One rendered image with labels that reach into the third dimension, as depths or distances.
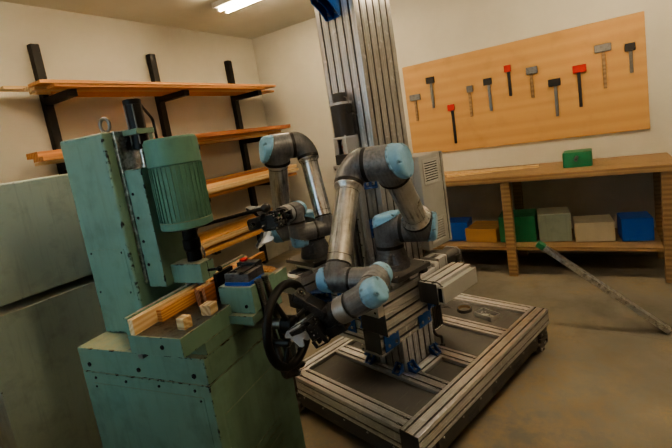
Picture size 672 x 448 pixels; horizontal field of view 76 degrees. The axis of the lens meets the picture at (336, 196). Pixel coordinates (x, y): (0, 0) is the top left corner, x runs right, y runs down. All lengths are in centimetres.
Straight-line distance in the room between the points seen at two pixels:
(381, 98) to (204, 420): 142
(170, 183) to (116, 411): 83
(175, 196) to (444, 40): 345
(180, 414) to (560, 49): 379
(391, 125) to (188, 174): 97
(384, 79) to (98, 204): 127
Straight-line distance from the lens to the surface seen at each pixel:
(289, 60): 531
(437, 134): 444
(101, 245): 174
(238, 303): 147
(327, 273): 127
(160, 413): 167
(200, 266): 155
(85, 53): 427
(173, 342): 136
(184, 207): 148
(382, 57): 203
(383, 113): 198
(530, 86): 423
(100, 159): 164
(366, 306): 113
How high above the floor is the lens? 139
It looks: 8 degrees down
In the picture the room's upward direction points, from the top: 9 degrees counter-clockwise
